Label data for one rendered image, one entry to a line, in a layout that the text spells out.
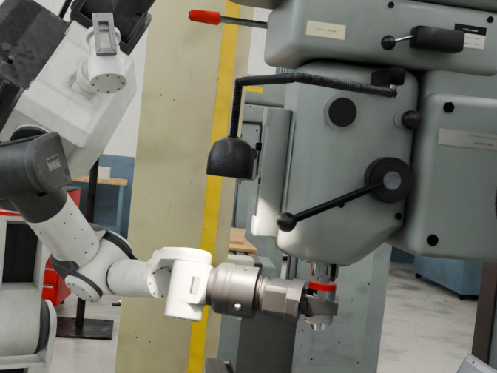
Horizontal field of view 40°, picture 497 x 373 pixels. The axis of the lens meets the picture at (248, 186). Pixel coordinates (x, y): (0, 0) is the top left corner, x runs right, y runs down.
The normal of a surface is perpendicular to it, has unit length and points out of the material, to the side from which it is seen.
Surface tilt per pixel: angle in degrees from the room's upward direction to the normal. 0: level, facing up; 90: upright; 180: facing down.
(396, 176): 90
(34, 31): 59
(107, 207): 90
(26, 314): 81
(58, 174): 74
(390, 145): 90
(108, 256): 65
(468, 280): 90
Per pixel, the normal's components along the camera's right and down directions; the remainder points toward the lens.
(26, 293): 0.51, 0.18
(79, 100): 0.51, -0.43
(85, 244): 0.84, 0.20
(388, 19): 0.16, 0.07
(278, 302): -0.15, 0.04
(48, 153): 0.96, -0.17
